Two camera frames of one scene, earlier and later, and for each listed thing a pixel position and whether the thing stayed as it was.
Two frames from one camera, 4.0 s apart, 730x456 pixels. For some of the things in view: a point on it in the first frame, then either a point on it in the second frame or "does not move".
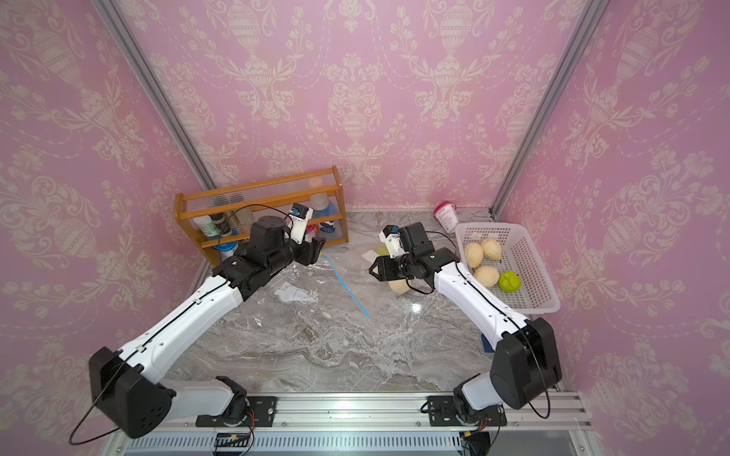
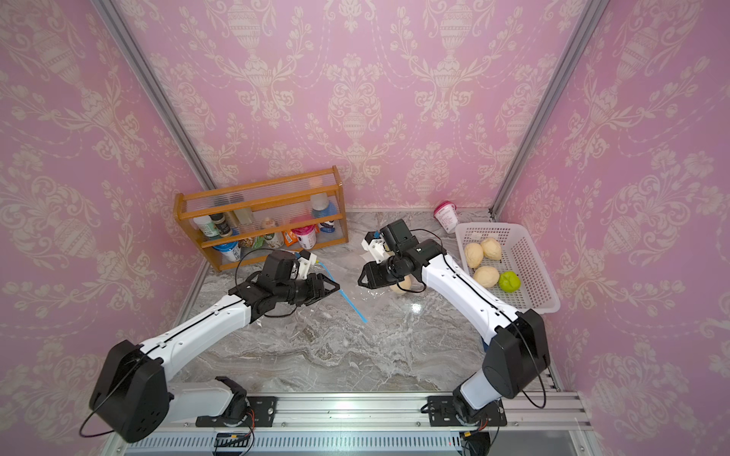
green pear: x=509 y=281 does not move
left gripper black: x=311 y=250 to x=318 y=289
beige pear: x=474 y=254 does not move
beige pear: x=491 y=249 does not move
